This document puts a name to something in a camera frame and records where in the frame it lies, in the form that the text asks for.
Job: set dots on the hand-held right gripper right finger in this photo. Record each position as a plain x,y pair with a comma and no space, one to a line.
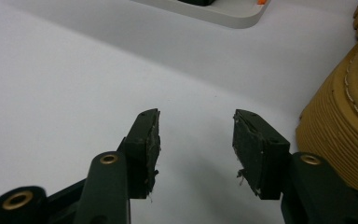
261,155

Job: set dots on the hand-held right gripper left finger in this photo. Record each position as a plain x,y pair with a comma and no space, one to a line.
141,152

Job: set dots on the tan suede lace-up boot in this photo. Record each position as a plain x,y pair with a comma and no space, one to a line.
351,124

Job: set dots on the white two-tier shoe rack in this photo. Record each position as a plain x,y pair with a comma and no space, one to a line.
227,14

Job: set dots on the white table mat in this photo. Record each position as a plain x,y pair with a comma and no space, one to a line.
74,77

